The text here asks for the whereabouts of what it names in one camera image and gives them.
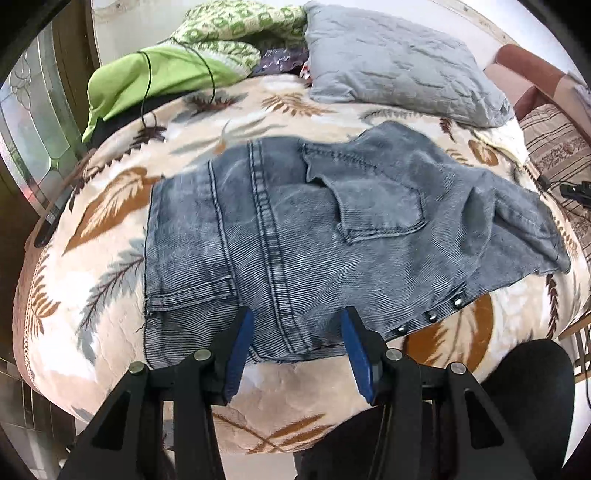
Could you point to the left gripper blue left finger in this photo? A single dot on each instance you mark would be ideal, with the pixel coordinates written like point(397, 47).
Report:
point(235, 351)

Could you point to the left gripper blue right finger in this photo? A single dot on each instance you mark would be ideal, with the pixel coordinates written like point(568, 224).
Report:
point(365, 350)

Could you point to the grey denim pants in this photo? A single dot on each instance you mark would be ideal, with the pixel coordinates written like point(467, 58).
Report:
point(296, 230)

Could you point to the leaf pattern bed blanket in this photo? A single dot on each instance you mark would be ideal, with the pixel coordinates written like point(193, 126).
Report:
point(78, 320)

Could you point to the black phone on bed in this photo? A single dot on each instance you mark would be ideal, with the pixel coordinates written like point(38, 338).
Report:
point(49, 219)

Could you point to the brown striped pillow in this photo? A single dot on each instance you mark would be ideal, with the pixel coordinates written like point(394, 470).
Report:
point(561, 154)

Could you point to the purple patterned cloth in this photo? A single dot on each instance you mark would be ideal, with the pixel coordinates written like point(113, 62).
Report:
point(281, 61)

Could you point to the grey quilted pillow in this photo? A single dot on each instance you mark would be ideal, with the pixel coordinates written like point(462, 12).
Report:
point(357, 55)

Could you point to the green checkered quilt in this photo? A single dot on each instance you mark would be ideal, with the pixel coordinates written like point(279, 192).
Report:
point(217, 44)

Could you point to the wooden glass door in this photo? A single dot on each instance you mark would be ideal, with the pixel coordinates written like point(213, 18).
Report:
point(44, 106)

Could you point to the pink brown headboard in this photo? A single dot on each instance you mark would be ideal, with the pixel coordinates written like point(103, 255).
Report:
point(528, 81)

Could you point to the black charger with cable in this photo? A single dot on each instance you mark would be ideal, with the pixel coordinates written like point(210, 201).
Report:
point(578, 192)

